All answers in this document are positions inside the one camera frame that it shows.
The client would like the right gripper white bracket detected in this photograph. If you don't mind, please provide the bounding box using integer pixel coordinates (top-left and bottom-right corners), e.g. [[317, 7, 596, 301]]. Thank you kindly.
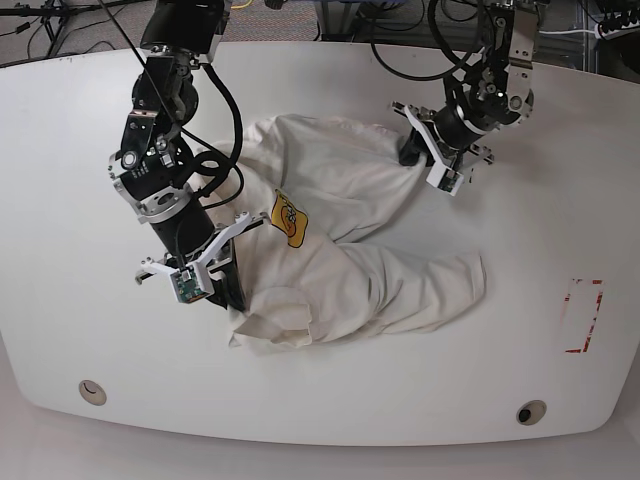
[[135, 202, 268, 312]]

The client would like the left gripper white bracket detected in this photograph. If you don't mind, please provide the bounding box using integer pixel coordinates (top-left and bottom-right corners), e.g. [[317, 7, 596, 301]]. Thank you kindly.
[[392, 101, 494, 188]]

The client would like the white graphic T-shirt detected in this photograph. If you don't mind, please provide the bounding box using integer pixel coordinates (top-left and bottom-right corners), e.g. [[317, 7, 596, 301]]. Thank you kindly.
[[208, 115, 486, 354]]

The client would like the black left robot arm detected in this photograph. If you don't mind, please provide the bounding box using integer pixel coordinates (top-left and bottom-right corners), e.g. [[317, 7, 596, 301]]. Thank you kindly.
[[393, 1, 540, 195]]

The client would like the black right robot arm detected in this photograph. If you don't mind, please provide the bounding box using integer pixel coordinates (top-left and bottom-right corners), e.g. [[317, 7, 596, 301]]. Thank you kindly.
[[109, 1, 267, 311]]

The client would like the red tape rectangle marking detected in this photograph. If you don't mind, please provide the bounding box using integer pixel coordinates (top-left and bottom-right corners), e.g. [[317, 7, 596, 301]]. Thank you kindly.
[[560, 278, 605, 354]]

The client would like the white power strip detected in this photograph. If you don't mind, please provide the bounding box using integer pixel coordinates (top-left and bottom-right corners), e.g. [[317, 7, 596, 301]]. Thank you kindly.
[[594, 10, 639, 40]]

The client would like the black tripod stand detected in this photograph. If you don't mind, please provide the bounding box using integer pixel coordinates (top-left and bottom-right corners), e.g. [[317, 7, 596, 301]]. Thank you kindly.
[[0, 0, 151, 59]]

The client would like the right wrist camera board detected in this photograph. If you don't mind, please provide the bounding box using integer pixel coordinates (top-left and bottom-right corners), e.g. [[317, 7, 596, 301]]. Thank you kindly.
[[170, 269, 209, 304]]

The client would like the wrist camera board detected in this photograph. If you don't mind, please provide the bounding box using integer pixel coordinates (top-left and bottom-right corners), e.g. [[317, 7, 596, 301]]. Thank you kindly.
[[170, 269, 209, 304], [437, 170, 464, 196]]

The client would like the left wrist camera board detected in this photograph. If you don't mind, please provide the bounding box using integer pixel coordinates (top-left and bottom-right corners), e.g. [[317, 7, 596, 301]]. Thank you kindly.
[[437, 170, 464, 196]]

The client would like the left table cable grommet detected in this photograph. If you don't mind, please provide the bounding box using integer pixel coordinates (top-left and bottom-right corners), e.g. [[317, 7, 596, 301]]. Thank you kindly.
[[78, 380, 107, 406]]

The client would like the table cable grommet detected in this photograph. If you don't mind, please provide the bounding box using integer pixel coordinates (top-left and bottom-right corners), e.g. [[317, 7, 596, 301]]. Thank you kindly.
[[78, 380, 107, 406], [516, 399, 547, 426]]

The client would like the aluminium frame rack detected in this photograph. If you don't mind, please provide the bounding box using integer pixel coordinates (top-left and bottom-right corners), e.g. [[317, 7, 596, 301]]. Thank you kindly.
[[313, 1, 601, 73]]

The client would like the right table cable grommet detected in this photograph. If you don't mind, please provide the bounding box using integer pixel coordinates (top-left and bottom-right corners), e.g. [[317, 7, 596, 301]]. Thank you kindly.
[[516, 399, 547, 426]]

